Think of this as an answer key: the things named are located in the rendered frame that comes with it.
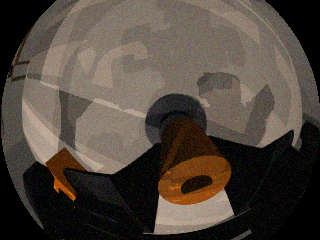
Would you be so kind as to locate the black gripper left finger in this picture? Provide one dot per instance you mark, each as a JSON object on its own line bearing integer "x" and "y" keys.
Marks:
{"x": 134, "y": 187}

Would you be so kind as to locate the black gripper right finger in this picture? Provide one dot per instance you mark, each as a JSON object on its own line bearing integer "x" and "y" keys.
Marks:
{"x": 250, "y": 166}

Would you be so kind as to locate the orange knob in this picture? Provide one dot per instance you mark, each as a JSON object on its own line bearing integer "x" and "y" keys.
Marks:
{"x": 192, "y": 168}

